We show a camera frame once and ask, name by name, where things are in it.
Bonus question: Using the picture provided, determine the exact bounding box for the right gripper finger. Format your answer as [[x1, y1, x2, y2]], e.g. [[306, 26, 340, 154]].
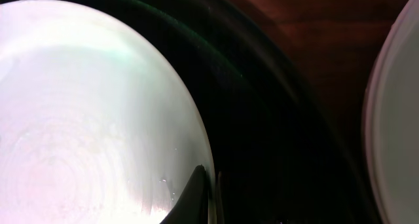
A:
[[161, 165, 209, 224]]

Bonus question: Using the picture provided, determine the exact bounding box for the mint green plate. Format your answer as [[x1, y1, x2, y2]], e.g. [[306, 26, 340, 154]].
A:
[[1, 0, 215, 223], [363, 0, 418, 224]]

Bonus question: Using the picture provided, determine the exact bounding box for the round black serving tray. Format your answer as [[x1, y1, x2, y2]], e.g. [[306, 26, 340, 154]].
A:
[[1, 0, 381, 223]]

